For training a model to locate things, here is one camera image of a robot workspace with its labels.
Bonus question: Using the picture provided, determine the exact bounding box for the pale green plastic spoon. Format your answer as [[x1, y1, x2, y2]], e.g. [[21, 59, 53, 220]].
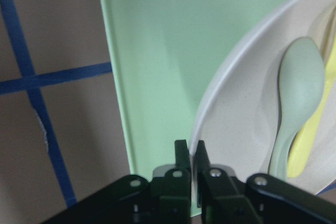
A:
[[269, 37, 325, 180]]

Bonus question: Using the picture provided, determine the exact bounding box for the white round plate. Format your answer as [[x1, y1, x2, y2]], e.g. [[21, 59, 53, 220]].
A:
[[189, 0, 336, 196]]

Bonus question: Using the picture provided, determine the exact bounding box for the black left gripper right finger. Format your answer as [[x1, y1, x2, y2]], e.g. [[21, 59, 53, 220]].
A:
[[194, 141, 263, 223]]

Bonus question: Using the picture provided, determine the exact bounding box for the light green plastic tray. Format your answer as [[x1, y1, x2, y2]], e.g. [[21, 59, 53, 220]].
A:
[[101, 0, 289, 179]]

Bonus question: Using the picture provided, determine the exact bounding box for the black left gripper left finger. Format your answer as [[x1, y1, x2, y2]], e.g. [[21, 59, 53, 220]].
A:
[[151, 140, 191, 223]]

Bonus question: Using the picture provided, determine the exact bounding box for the yellow plastic fork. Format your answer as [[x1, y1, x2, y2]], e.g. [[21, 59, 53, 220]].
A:
[[286, 6, 336, 179]]

